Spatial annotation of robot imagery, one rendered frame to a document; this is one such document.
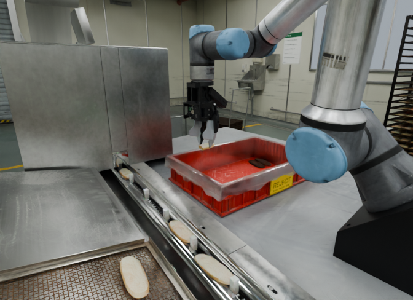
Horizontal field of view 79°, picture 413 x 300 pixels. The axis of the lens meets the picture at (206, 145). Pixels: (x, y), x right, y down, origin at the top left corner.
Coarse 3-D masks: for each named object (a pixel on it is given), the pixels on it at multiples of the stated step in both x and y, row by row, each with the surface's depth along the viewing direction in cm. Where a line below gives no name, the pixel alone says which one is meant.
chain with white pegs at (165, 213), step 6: (120, 168) 101; (132, 174) 89; (132, 180) 89; (138, 186) 86; (144, 192) 78; (168, 210) 67; (168, 216) 68; (168, 222) 67; (192, 240) 56; (192, 246) 56; (198, 252) 57; (234, 276) 46; (234, 282) 44; (234, 288) 45; (240, 294) 45
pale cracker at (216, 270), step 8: (200, 256) 52; (208, 256) 52; (200, 264) 50; (208, 264) 50; (216, 264) 50; (208, 272) 48; (216, 272) 48; (224, 272) 48; (216, 280) 47; (224, 280) 46
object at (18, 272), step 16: (64, 256) 43; (80, 256) 44; (96, 256) 45; (112, 256) 46; (144, 256) 48; (160, 256) 47; (0, 272) 38; (16, 272) 39; (32, 272) 40; (64, 272) 41; (160, 272) 44; (176, 272) 43; (0, 288) 36; (48, 288) 37; (112, 288) 39; (176, 288) 41
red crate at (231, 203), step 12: (216, 168) 106; (228, 168) 106; (240, 168) 106; (252, 168) 106; (264, 168) 106; (180, 180) 89; (216, 180) 95; (228, 180) 95; (300, 180) 93; (192, 192) 83; (204, 192) 78; (252, 192) 78; (264, 192) 82; (204, 204) 77; (216, 204) 73; (228, 204) 72; (240, 204) 76
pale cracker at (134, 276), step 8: (128, 256) 46; (120, 264) 44; (128, 264) 43; (136, 264) 44; (128, 272) 41; (136, 272) 42; (144, 272) 42; (128, 280) 40; (136, 280) 40; (144, 280) 40; (128, 288) 39; (136, 288) 39; (144, 288) 39; (136, 296) 38; (144, 296) 38
